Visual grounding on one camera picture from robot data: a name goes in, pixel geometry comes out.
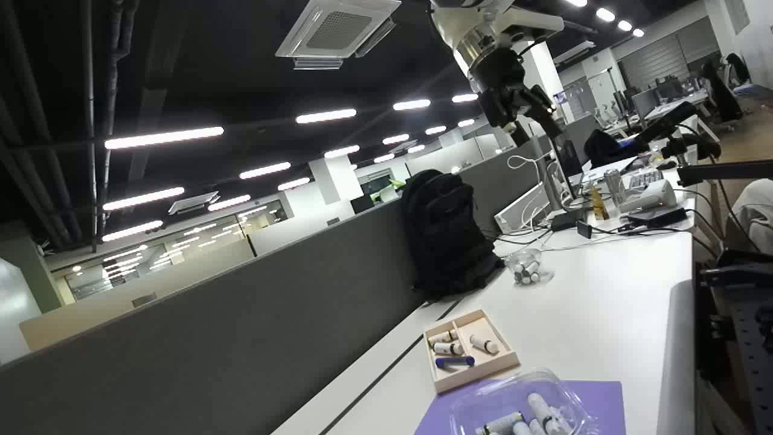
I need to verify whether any white desktop device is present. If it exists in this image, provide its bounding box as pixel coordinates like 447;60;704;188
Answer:
622;170;680;218

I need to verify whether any clear plastic bowl of tubes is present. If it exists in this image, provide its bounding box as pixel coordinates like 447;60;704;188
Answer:
503;247;557;289

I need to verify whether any black perforated breadboard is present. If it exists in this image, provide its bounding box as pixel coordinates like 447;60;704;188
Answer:
707;269;773;435

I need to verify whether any long ceiling light strip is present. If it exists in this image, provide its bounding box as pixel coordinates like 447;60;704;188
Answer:
99;218;166;247
102;122;227;151
237;159;294;183
99;183;187;214
392;97;434;113
291;107;359;128
320;143;363;162

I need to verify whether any purple mat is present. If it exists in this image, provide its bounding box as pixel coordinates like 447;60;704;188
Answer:
413;379;627;435

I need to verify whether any wooden compartment tray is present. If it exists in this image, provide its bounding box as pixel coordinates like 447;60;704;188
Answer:
421;304;524;397

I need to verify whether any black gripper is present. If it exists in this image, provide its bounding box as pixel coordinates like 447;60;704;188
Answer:
469;46;567;150

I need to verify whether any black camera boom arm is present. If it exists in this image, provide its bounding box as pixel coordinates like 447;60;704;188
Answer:
673;157;773;188

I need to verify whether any gray desk divider panel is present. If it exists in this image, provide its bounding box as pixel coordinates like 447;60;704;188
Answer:
0;196;430;435

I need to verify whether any black backpack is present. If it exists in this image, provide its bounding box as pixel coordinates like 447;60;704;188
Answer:
399;166;508;298

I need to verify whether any white tube inside bag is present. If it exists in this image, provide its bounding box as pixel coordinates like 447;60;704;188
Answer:
524;391;561;429
480;411;526;435

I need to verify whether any clear plastic bag of tubes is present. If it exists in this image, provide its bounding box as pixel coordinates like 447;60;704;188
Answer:
447;368;598;435

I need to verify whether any ceiling air conditioner unit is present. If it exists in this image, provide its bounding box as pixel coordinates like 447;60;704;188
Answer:
273;0;402;74

